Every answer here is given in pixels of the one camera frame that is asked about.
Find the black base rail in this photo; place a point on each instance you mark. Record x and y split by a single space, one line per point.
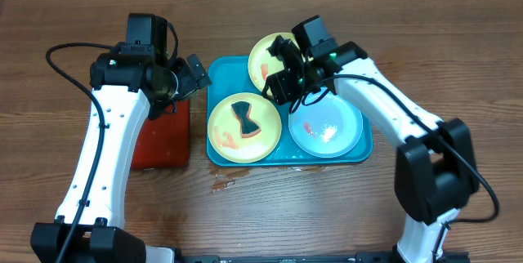
360 257

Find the blue plastic tray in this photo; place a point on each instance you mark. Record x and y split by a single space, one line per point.
229 75

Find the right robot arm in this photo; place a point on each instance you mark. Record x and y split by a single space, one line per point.
435 171

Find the light blue plate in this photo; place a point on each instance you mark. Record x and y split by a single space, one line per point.
329 128

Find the red black tray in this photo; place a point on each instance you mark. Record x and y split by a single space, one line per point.
165 141

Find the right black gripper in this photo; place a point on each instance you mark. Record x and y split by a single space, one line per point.
283 88

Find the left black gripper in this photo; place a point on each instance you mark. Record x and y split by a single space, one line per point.
188 86

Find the yellow-green plate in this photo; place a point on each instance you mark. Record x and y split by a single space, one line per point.
224 129
261 64

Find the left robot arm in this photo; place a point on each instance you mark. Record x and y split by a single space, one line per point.
130 82

